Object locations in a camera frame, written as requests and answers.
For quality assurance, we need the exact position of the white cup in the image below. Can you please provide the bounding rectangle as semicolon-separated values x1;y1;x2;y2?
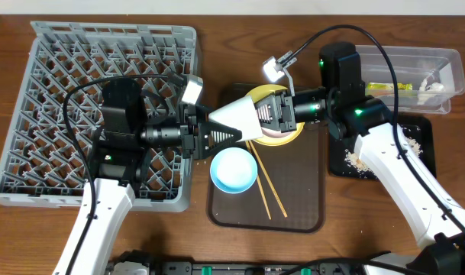
208;95;263;142

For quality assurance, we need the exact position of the white bowl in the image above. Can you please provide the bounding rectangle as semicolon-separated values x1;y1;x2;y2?
261;128;292;139

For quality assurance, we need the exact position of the wooden chopstick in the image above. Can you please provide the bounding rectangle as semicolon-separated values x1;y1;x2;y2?
248;141;288;218
245;141;272;220

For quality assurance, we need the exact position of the light blue bowl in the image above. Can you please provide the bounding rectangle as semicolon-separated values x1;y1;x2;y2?
209;147;258;194

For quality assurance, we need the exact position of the leftover cooked rice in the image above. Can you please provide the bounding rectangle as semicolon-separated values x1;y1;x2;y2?
341;125;434;179

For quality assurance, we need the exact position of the green snack wrapper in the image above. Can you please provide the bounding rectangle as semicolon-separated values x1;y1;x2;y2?
366;82;413;91

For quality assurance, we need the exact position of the white paper napkin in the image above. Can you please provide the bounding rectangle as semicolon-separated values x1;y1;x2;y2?
418;79;445;105

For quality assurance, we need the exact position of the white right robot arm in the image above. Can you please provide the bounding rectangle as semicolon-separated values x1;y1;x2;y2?
255;42;465;274

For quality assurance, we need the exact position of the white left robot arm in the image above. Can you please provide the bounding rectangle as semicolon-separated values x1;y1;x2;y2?
53;75;242;274

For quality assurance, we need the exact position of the black waste tray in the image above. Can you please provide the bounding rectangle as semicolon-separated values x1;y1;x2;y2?
328;115;437;180

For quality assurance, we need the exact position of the clear plastic waste bin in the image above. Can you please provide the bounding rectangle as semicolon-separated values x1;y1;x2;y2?
356;45;465;115

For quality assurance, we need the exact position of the yellow round plate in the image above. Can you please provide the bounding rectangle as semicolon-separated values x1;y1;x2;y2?
247;84;305;147

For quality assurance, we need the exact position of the dark brown serving tray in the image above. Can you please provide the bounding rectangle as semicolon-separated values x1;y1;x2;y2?
206;82;326;234

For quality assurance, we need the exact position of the grey plastic dish rack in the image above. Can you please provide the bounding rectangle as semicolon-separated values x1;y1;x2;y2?
0;21;201;208

